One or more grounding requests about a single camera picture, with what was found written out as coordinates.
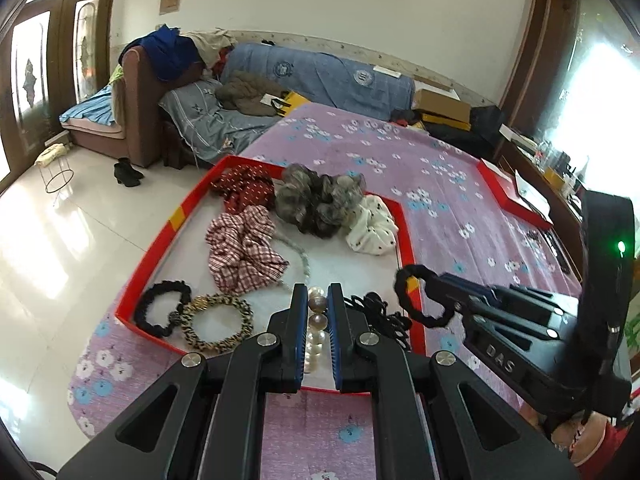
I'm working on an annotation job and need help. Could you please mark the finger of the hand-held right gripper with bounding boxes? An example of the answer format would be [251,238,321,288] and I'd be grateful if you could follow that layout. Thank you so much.
[424,271,577,319]
[441,301,559,344]

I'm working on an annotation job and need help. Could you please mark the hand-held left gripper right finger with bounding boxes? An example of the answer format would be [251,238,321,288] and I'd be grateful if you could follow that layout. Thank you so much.
[327,283,583,480]

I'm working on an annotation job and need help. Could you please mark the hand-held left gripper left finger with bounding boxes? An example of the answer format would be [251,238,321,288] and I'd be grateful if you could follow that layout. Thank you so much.
[57,283,308,480]

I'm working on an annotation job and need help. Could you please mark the pearl bracelet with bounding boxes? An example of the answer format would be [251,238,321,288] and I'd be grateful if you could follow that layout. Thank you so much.
[304,285,332,377]

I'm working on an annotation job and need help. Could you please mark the red tray white inside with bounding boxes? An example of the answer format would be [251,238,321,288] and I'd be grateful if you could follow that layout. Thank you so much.
[115,154,429,395]

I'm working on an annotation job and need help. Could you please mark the black hair tie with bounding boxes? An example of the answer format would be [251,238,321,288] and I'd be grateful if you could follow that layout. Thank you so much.
[393,264,457,329]
[133,280,194,338]

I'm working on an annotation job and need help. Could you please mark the red plaid scrunchie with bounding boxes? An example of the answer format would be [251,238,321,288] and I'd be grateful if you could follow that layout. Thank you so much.
[206,206,292,296]

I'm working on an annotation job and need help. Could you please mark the leopard print hair tie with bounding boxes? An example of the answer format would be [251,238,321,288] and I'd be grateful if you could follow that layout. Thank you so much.
[178,293,254,354]

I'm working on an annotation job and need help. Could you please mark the grey fur scrunchie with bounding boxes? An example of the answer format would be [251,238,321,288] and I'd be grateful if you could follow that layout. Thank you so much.
[273,163,369,239]

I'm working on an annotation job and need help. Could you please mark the person's right forearm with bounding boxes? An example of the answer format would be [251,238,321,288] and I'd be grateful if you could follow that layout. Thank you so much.
[575,412,640,471]

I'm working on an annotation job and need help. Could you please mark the person's right hand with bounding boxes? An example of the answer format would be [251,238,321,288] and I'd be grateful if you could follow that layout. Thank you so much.
[550,412,608,461]

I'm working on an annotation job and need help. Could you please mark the black claw clip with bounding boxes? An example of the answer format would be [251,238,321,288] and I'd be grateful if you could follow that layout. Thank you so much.
[346,290,414,349]

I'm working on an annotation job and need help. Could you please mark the grey beaded hair band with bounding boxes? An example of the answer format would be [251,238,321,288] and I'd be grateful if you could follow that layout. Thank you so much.
[271,231,314,292]

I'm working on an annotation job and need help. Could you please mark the black flat device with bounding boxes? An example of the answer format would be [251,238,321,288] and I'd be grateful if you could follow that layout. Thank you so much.
[546,231,572,274]

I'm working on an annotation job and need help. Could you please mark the red flat box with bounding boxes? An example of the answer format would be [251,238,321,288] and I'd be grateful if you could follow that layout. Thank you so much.
[476,158,554,229]

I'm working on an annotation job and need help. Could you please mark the white paper sheet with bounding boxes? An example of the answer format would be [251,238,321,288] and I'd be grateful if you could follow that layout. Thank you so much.
[514,171,552,217]

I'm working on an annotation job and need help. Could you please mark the white dotted scrunchie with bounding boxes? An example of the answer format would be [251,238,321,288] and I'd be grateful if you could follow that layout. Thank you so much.
[344,194,401,257]

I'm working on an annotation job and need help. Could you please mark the wooden desk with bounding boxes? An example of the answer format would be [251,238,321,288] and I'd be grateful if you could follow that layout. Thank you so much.
[499,124,589,282]

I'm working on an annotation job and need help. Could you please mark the desk clutter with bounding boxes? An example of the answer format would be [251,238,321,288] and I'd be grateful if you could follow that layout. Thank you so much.
[534,139,587,197]

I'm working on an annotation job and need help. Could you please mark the red dotted scrunchie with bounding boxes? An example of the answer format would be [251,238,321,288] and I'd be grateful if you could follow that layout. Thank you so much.
[209,163,277,214]

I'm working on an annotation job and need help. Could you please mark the yellow black flat box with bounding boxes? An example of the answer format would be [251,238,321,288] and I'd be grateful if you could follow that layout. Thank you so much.
[419,111,472,134]

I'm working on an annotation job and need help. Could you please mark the cardboard box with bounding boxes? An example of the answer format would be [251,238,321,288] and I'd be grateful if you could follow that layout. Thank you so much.
[411,88,473,122]

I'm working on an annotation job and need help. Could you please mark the yellow black paper bag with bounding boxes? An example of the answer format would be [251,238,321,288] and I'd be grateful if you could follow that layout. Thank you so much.
[259,90,314,119]

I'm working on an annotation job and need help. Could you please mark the grey patterned sheet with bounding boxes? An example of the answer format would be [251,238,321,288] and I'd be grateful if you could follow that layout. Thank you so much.
[158,78,282,169]

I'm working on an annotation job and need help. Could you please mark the pair of black boots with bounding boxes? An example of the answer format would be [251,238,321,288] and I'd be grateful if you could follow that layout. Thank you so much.
[113,156,146,189]

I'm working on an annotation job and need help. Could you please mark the brown clothing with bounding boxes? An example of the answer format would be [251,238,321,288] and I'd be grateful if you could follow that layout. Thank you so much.
[216,70,289,116]

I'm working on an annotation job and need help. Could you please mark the blue printed blanket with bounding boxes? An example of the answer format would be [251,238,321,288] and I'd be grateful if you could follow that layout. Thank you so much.
[219,41,417,122]

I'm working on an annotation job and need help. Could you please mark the brown sofa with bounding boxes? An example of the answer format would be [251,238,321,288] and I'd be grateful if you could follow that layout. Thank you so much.
[119,44,173,169]

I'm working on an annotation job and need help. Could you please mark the beige clothing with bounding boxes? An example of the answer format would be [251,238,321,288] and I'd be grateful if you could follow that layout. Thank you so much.
[186,29,239,69]

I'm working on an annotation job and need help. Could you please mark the light blue cushion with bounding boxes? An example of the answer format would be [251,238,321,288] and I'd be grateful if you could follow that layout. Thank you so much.
[59,84,124,134]

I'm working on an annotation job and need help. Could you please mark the cream cloth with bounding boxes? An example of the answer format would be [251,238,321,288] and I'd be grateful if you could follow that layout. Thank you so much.
[35,143,68,167]

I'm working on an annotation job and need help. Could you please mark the blue clothing pile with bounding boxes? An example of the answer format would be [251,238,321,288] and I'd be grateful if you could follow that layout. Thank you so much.
[131,24,207,84]

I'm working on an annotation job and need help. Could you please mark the wooden glass door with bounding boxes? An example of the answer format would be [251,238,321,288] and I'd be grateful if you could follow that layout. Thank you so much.
[0,0,122,177]

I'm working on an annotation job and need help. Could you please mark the wire stool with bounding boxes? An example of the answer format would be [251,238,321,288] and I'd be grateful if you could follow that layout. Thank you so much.
[39,157,76,196]

